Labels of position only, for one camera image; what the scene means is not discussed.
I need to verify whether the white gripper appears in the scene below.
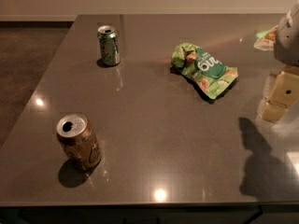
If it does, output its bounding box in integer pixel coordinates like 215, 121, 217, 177
261, 1, 299, 122

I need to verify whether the green rice chip bag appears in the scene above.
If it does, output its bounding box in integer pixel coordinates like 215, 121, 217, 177
171, 43, 238, 100

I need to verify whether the green soda can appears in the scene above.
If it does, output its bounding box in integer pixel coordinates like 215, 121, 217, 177
97, 25, 121, 66

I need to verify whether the orange soda can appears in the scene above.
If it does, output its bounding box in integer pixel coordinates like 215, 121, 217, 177
56, 114, 101, 171

